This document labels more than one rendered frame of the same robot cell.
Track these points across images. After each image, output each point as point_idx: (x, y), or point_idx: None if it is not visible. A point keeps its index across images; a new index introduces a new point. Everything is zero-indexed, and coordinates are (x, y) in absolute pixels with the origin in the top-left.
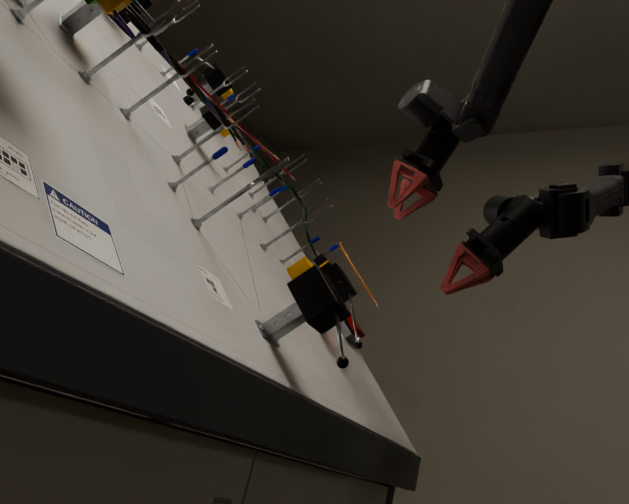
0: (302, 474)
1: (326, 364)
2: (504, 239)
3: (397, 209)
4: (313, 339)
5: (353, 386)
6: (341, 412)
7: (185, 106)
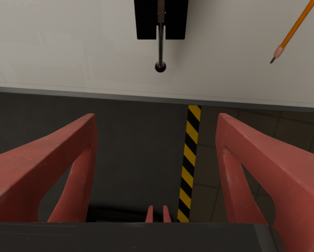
0: None
1: (102, 49)
2: None
3: (225, 131)
4: (100, 21)
5: (183, 61)
6: (68, 89)
7: None
